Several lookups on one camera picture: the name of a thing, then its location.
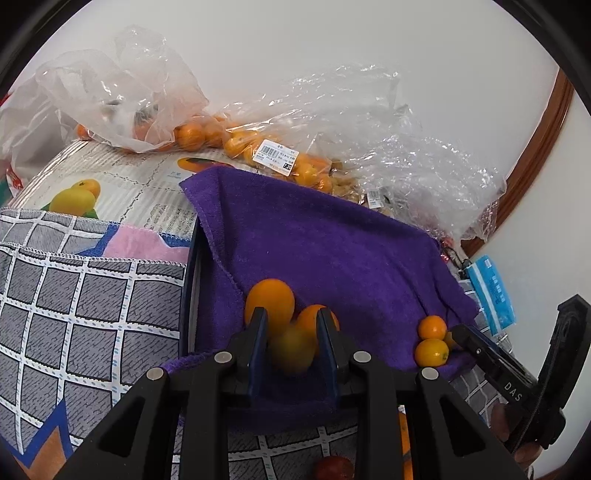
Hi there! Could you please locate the white plastic shopping bag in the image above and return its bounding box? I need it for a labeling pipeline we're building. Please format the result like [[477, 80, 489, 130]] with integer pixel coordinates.
[[1, 78, 77, 186]]

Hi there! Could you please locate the grey checked blanket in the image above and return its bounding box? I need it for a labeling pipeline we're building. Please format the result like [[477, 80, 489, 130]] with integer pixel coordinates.
[[1, 208, 485, 479]]

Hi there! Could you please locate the person right hand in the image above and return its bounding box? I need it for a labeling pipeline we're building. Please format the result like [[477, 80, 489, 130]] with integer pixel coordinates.
[[490, 403, 543, 479]]

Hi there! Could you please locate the orange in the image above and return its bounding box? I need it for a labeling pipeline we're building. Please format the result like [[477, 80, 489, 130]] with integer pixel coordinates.
[[245, 278, 296, 338], [294, 304, 325, 345], [418, 315, 448, 340], [399, 412, 414, 480], [414, 338, 450, 368]]

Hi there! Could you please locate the purple towel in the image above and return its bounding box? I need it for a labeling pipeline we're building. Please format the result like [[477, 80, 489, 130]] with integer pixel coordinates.
[[176, 166, 479, 371]]

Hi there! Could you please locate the blue tissue pack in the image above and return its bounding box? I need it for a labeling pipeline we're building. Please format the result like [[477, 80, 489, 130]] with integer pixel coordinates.
[[465, 255, 516, 335]]

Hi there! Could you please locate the fruit printed paper mat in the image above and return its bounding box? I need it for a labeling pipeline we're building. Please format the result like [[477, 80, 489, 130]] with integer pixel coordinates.
[[10, 141, 256, 238]]

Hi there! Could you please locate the brown wooden door frame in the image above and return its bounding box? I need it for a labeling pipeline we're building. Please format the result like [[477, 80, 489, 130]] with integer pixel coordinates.
[[489, 68, 575, 238]]

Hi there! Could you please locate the small red fruit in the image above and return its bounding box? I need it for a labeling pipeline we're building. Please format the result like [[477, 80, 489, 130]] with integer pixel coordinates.
[[314, 456, 355, 480]]

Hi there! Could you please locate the yellow-green small fruit back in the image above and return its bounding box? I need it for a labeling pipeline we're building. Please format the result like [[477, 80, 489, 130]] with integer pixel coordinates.
[[269, 326, 318, 374]]

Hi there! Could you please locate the small clear bag of oranges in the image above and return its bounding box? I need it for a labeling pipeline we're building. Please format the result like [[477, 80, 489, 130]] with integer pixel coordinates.
[[35, 25, 208, 153]]

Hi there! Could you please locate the large clear plastic bag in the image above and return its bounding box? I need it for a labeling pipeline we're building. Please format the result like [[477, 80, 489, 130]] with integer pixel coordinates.
[[287, 65, 506, 241]]

